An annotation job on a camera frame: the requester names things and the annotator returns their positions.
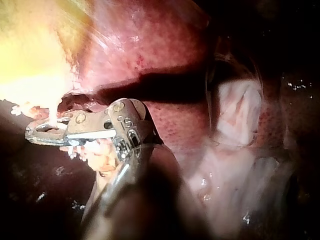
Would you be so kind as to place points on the right arm instrument jaw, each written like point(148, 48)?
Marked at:
point(47, 139)
point(90, 122)

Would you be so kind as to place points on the right arm instrument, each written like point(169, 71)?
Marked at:
point(127, 117)

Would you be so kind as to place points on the dark right arm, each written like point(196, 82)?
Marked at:
point(150, 200)

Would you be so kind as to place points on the thin tube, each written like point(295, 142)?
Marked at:
point(53, 112)

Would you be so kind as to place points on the pale fatty tissue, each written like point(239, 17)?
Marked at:
point(237, 140)
point(27, 110)
point(102, 155)

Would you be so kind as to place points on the dark red liver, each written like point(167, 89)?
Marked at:
point(155, 50)

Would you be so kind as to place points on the gallbladder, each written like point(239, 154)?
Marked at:
point(30, 50)

